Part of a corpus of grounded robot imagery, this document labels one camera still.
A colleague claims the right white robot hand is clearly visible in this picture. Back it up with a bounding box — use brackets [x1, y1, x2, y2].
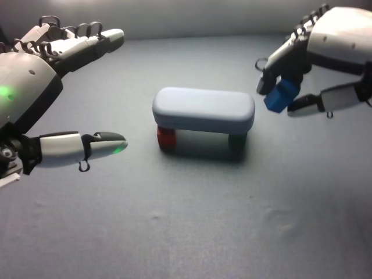
[255, 3, 372, 119]

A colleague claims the green block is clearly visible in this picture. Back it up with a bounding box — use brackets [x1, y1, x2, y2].
[228, 133, 248, 155]

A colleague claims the grey table cloth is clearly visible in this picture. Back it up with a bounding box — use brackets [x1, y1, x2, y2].
[0, 31, 372, 279]

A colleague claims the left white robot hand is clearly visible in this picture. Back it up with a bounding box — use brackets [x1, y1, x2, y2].
[0, 16, 128, 189]

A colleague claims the blue block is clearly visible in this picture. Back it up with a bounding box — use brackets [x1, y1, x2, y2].
[263, 77, 301, 114]

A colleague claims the red block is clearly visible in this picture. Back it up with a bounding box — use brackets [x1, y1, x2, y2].
[156, 126, 178, 151]

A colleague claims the lilac grey glasses case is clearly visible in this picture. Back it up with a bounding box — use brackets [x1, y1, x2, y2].
[152, 87, 256, 135]

